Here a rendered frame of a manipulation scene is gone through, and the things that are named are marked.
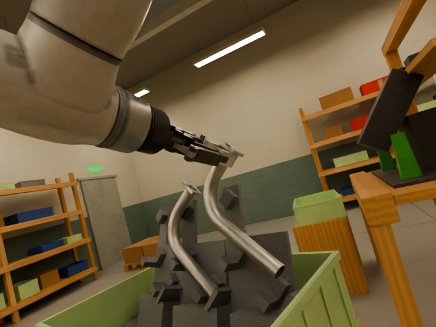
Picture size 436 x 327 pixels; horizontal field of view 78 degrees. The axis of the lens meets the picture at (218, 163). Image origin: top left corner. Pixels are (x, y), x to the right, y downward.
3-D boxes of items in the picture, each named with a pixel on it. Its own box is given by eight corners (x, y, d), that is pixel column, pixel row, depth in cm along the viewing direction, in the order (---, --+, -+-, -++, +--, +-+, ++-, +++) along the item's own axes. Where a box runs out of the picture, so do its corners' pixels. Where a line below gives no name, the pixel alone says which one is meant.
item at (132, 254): (124, 272, 532) (119, 250, 535) (153, 256, 604) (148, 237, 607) (171, 266, 475) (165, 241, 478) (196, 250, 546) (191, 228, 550)
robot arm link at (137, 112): (104, 75, 40) (138, 91, 44) (80, 130, 42) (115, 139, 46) (129, 96, 34) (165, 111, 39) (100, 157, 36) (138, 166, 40)
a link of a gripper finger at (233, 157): (215, 146, 54) (217, 148, 53) (236, 154, 59) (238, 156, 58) (208, 159, 54) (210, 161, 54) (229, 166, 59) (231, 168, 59)
